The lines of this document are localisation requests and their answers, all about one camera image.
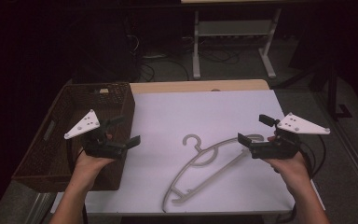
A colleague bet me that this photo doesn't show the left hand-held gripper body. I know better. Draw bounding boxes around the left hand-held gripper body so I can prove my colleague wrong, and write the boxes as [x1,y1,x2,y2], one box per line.
[63,109,129,160]

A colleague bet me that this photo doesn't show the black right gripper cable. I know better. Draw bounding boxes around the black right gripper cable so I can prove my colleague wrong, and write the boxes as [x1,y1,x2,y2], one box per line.
[297,133,327,180]

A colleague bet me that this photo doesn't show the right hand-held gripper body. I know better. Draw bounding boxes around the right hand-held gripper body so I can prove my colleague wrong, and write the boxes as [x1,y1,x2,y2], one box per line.
[248,112,331,161]

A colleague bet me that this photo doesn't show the grey plastic clothes hanger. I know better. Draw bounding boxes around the grey plastic clothes hanger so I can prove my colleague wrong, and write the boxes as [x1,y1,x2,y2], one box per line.
[161,133,266,214]

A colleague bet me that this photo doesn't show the person's left hand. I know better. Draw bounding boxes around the person's left hand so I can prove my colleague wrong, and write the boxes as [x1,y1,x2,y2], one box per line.
[69,151,117,191]

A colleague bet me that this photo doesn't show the white metal desk frame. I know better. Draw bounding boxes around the white metal desk frame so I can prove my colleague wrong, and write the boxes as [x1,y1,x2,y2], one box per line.
[191,8,282,80]

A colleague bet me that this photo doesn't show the black metal stand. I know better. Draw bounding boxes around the black metal stand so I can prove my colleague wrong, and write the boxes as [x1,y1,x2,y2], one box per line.
[309,63,353,121]

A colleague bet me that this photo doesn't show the person's right hand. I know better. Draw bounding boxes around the person's right hand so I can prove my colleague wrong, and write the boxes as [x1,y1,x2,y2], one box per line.
[262,151,311,191]

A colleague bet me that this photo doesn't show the brown wicker basket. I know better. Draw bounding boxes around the brown wicker basket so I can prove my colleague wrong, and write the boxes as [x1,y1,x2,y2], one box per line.
[11,81,136,193]

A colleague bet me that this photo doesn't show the black floor cables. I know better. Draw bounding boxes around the black floor cables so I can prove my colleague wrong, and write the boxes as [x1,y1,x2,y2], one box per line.
[127,34,241,82]

